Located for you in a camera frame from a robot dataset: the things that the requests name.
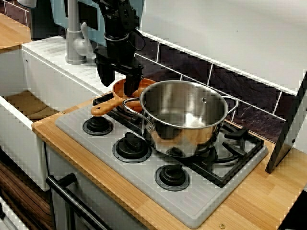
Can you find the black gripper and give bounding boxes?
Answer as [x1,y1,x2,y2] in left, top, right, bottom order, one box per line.
[93,32,145,98]

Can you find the orange plastic frying pan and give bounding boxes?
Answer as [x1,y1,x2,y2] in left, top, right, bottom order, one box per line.
[90,78,159,117]

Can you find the black stove knob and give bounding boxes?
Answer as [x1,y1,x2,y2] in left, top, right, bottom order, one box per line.
[154,164,190,192]
[83,114,114,137]
[112,132,153,164]

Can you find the white faucet lever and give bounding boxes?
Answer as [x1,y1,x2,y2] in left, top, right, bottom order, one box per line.
[73,22,94,58]

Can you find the grey faucet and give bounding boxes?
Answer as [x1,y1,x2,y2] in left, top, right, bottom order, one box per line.
[65,0,88,65]

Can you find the white sink basin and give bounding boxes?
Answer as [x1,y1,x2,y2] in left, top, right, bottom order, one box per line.
[0,37,125,192]

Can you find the stainless steel pot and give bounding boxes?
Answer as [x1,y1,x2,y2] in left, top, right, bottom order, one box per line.
[122,80,240,159]

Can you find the teal box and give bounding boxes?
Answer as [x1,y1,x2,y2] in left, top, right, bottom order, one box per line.
[50,0,146,47]

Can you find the grey stove top plate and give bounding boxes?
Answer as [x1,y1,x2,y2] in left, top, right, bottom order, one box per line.
[55,95,269,230]

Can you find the small wooden countertop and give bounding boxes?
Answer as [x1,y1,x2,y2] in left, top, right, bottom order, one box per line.
[0,12,32,54]

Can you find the white rounded object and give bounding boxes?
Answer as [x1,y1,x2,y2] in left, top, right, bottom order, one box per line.
[18,0,36,8]

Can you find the grey oven door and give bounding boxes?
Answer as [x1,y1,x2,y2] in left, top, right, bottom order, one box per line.
[45,143,144,230]

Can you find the black burner grate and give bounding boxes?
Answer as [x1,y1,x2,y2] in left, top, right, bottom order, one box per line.
[93,94,265,189]

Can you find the black side panel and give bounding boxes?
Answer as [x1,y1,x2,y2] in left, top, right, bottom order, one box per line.
[265,71,307,174]

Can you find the wooden stove countertop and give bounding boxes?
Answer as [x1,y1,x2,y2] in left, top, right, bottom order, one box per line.
[32,99,307,230]

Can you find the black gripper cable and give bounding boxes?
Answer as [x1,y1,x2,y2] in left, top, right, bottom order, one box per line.
[129,30,147,52]

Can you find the black oven door handle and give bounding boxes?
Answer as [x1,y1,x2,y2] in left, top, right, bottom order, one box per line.
[45,172,111,230]

